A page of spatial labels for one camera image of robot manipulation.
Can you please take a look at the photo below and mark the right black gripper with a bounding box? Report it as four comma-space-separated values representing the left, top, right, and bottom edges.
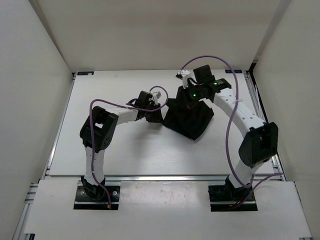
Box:
179, 82, 204, 109

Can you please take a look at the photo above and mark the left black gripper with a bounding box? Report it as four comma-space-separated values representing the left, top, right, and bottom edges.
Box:
144, 102, 165, 123

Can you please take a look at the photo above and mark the black pleated skirt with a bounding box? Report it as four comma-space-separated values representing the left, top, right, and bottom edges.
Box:
162, 86, 214, 141

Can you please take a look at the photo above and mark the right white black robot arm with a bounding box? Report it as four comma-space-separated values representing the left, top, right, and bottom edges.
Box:
179, 65, 279, 201

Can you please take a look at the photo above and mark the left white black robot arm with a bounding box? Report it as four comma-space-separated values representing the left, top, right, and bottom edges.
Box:
79, 91, 163, 203

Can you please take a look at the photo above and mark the right blue corner label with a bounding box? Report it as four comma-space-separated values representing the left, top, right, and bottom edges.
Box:
225, 69, 243, 74

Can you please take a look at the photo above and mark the blue corner label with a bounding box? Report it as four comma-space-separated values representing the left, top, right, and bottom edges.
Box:
77, 71, 94, 76
225, 69, 243, 74

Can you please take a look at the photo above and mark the left blue corner label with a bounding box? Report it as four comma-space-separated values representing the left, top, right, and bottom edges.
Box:
77, 71, 94, 76

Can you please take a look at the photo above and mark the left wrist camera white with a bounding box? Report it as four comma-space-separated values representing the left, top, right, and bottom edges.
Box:
149, 91, 162, 105

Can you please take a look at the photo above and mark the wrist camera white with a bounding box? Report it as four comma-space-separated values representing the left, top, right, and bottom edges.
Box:
149, 91, 162, 105
175, 69, 192, 89

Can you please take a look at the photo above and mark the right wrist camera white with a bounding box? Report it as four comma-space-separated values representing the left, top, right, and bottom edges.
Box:
175, 69, 192, 89

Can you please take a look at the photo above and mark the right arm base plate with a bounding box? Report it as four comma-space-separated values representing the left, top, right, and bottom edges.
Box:
208, 183, 258, 212

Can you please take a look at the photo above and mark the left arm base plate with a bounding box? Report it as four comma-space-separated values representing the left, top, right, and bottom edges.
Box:
73, 183, 121, 211

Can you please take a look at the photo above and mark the aluminium frame rail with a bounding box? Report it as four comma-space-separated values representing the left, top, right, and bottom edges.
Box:
19, 70, 312, 240

